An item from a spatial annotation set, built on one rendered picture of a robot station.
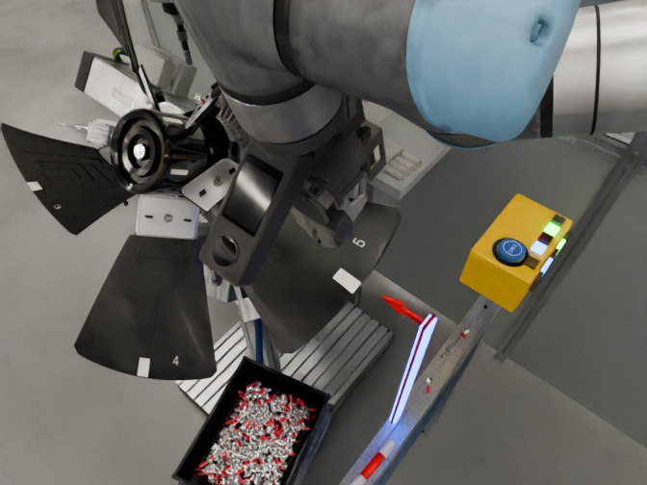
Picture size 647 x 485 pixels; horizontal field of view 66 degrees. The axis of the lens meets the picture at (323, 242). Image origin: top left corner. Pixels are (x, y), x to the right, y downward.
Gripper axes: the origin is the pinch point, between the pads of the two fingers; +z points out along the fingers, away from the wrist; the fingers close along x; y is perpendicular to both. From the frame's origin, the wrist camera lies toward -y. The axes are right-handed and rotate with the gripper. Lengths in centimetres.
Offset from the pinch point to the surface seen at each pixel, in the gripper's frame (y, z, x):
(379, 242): 6.3, 9.5, -1.6
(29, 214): -39, 124, 173
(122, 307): -21.8, 20.4, 27.5
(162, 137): -0.2, 2.8, 28.7
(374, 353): 7, 128, 13
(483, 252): 19.5, 27.3, -9.8
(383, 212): 10.0, 10.0, 0.7
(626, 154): 63, 49, -18
